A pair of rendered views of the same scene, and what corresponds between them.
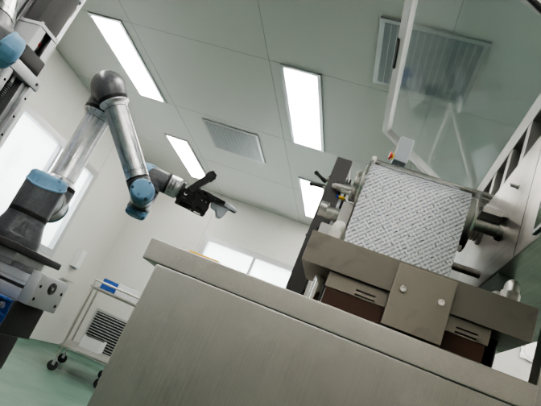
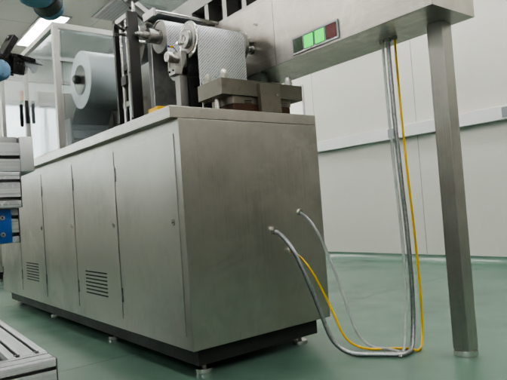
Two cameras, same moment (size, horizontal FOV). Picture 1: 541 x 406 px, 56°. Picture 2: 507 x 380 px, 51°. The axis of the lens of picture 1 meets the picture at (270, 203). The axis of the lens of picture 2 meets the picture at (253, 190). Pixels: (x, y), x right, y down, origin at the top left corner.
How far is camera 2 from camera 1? 142 cm
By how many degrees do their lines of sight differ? 54
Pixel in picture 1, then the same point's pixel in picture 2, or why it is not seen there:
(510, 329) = (296, 98)
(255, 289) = (223, 114)
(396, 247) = not seen: hidden behind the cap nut
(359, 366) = (268, 130)
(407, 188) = (216, 36)
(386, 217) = (213, 56)
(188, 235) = not seen: outside the picture
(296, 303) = (240, 114)
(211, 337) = (216, 142)
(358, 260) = (242, 86)
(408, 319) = (269, 105)
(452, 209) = (238, 44)
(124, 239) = not seen: outside the picture
